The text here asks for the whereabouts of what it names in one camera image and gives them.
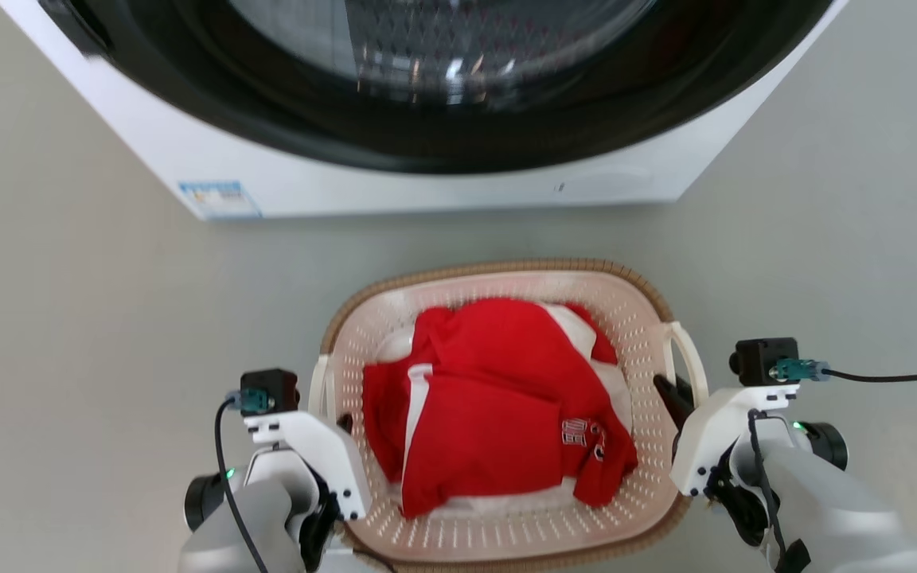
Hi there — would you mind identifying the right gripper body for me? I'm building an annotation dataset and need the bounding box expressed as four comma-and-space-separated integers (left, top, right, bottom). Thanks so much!
704, 415, 795, 547

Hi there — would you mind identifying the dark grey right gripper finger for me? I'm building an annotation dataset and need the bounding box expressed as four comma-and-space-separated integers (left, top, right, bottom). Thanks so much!
654, 374, 695, 435

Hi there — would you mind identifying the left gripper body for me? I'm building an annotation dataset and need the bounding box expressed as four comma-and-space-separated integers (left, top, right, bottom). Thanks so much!
248, 446, 344, 571

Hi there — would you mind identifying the cream perforated laundry basket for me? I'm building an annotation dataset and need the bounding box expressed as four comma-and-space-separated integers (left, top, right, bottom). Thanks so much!
309, 258, 708, 573

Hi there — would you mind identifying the red garment with white stripes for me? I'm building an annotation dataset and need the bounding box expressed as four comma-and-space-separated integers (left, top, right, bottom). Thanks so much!
362, 298, 639, 520

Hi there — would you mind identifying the round white filter cover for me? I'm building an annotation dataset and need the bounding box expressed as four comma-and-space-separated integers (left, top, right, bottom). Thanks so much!
550, 163, 654, 200

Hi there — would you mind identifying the white front-load washing machine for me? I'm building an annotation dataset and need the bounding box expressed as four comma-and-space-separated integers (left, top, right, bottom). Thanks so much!
0, 0, 849, 221

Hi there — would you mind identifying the blue energy label sticker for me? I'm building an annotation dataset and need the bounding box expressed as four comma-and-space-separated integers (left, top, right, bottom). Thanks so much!
178, 181, 262, 220

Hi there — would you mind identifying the black round washer door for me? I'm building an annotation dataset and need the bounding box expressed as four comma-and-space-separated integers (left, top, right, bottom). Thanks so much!
37, 0, 835, 174

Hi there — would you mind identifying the steel washer drum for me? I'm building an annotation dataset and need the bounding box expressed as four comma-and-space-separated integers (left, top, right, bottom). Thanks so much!
228, 0, 658, 104

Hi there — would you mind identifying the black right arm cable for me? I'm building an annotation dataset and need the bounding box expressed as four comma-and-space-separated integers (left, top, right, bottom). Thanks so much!
747, 409, 811, 573

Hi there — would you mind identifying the black left camera cable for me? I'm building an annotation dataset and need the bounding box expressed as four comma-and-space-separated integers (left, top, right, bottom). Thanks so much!
213, 388, 270, 573

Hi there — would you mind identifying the black camera cable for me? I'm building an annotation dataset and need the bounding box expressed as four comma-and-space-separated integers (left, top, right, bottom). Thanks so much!
213, 388, 270, 573
773, 360, 917, 384

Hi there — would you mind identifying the black right camera cable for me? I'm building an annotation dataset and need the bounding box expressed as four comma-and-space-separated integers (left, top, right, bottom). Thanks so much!
773, 360, 917, 384

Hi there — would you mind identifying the black washer door handle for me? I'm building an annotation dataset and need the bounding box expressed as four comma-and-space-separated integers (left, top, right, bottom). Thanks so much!
39, 0, 113, 57

